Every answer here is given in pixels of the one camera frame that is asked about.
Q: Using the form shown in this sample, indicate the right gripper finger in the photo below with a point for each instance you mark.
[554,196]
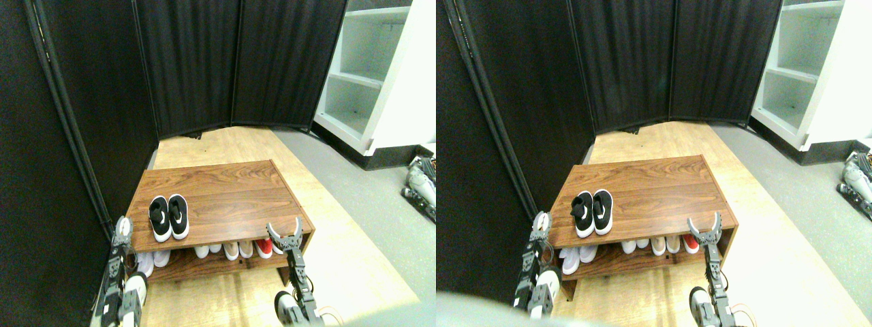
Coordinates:
[693,231]
[272,237]
[298,231]
[717,227]

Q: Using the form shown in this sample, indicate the black shoe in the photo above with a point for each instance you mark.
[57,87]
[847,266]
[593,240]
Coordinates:
[603,208]
[159,214]
[179,212]
[582,211]

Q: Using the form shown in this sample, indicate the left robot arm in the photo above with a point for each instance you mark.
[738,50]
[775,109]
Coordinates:
[112,300]
[548,283]

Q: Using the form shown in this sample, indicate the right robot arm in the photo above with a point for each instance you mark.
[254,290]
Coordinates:
[304,296]
[719,293]

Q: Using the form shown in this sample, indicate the red shoe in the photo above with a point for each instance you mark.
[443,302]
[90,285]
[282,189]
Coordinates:
[263,251]
[691,248]

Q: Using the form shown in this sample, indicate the beige shoe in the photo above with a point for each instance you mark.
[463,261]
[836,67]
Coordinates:
[672,244]
[231,251]
[246,249]
[658,246]

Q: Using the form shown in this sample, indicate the brown shoe rack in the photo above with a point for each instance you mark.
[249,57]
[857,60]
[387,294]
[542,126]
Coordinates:
[654,194]
[225,197]

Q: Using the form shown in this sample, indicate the white shelf unit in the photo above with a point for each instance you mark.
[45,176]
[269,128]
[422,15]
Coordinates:
[845,102]
[409,102]

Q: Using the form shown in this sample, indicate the black curtain stand pole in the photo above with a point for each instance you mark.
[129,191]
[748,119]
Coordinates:
[57,75]
[479,75]

